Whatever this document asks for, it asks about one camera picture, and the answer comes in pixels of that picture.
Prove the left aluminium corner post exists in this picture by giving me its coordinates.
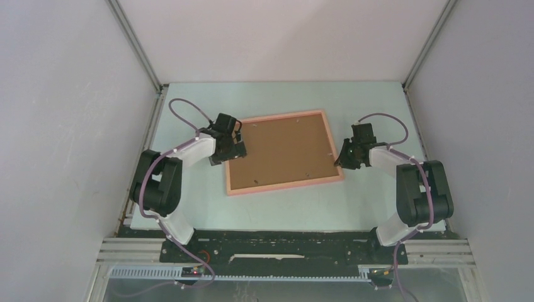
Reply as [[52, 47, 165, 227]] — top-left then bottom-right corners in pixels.
[[105, 0, 164, 93]]

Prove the grey cable duct strip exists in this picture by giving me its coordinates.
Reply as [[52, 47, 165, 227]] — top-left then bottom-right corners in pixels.
[[109, 266, 371, 282]]

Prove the orange wooden picture frame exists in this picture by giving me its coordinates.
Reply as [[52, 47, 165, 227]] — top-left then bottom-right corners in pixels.
[[224, 109, 346, 198]]

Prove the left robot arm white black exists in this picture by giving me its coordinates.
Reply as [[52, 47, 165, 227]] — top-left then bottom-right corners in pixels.
[[128, 113, 247, 262]]

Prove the right aluminium corner post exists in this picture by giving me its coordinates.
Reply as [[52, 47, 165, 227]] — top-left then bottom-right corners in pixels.
[[402, 0, 459, 92]]

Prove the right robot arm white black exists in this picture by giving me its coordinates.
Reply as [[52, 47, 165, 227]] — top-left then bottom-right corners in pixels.
[[334, 123, 454, 263]]

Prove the brown backing board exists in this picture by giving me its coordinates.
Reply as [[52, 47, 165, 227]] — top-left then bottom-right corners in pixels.
[[229, 114, 341, 191]]

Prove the aluminium corner post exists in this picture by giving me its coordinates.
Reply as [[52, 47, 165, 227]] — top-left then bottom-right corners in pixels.
[[402, 0, 459, 92], [105, 0, 164, 93]]

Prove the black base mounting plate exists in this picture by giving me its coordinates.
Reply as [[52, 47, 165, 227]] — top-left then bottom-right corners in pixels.
[[159, 230, 408, 278]]

